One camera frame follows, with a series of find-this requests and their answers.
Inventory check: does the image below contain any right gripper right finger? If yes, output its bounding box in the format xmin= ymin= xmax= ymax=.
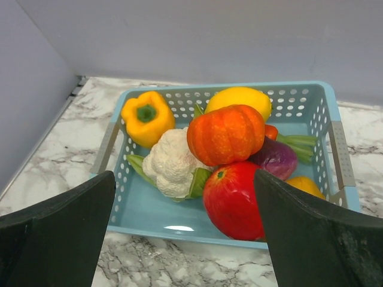
xmin=254 ymin=170 xmax=382 ymax=287

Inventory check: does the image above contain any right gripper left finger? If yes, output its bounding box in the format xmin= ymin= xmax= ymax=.
xmin=1 ymin=171 xmax=115 ymax=286

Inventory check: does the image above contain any orange pumpkin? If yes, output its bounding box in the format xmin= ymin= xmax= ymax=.
xmin=187 ymin=105 xmax=265 ymax=166

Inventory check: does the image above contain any small orange fruit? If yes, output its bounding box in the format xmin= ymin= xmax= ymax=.
xmin=286 ymin=176 xmax=326 ymax=200

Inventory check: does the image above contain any blue plastic basket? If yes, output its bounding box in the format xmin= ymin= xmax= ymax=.
xmin=108 ymin=81 xmax=360 ymax=249

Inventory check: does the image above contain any purple onion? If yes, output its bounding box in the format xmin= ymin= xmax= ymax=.
xmin=248 ymin=137 xmax=298 ymax=181

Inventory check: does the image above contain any orange carrot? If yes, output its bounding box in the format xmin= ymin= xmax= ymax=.
xmin=265 ymin=124 xmax=317 ymax=164

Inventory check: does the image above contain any white cauliflower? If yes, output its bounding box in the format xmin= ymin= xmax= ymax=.
xmin=127 ymin=127 xmax=214 ymax=201

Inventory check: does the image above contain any yellow bell pepper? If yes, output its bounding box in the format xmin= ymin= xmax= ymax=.
xmin=121 ymin=91 xmax=175 ymax=149

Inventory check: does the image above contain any yellow lemon back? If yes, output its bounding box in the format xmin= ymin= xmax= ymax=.
xmin=205 ymin=87 xmax=272 ymax=121

